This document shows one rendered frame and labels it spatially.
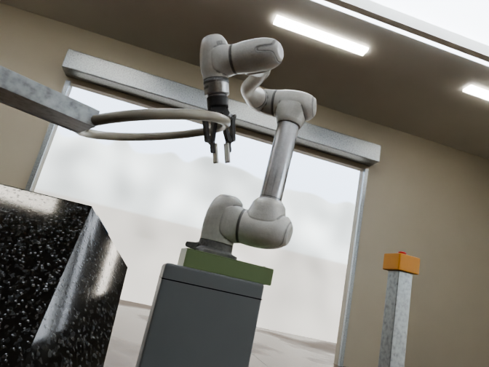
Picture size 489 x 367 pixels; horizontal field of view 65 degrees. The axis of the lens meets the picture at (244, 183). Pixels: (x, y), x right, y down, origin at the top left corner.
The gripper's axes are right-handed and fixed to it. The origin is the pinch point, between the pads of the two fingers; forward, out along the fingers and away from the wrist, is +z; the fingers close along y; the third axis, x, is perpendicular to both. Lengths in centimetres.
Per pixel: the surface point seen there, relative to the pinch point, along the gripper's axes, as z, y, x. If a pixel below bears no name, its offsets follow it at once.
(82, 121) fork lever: -8.6, 46.7, 12.3
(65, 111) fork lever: -11, 51, 13
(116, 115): -9.4, 39.2, 18.3
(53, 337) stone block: 27, 59, 70
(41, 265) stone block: 19, 60, 63
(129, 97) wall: -126, -84, -462
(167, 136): -8.7, 12.7, -19.1
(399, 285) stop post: 64, -88, 1
